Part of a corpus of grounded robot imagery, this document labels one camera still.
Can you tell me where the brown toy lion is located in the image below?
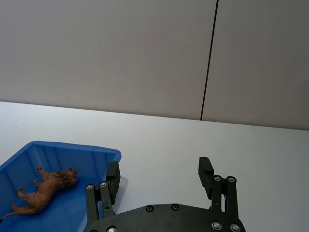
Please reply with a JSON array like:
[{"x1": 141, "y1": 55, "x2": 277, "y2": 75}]
[{"x1": 4, "y1": 166, "x2": 78, "y2": 218}]

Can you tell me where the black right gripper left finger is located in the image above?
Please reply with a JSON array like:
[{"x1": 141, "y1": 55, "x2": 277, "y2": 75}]
[{"x1": 85, "y1": 161, "x2": 121, "y2": 221}]

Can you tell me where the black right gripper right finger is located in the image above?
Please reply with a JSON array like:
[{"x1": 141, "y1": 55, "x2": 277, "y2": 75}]
[{"x1": 198, "y1": 157, "x2": 240, "y2": 218}]

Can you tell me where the blue plastic bin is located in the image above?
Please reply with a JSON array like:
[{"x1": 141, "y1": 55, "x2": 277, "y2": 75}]
[{"x1": 0, "y1": 141, "x2": 122, "y2": 232}]

